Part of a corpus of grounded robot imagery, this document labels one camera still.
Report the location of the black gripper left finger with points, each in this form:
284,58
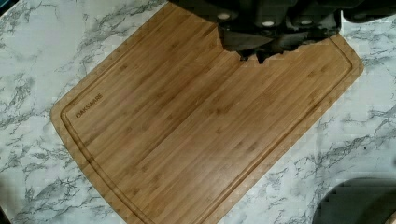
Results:
246,45

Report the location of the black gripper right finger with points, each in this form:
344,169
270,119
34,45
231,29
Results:
290,42

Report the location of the bamboo cutting board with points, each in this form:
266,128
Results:
171,128

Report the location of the dark round jar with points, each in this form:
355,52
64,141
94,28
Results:
358,201

